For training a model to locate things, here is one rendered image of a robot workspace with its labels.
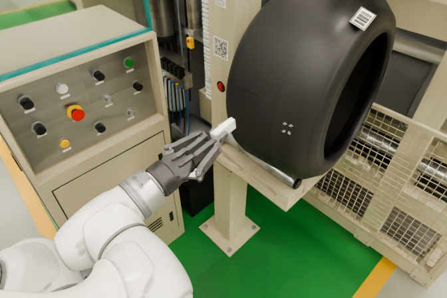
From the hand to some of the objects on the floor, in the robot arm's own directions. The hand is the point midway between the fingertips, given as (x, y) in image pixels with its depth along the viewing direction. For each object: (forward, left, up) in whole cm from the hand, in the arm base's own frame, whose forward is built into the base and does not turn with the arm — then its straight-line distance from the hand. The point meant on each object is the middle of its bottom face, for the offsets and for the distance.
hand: (223, 130), depth 75 cm
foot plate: (+51, +9, -123) cm, 133 cm away
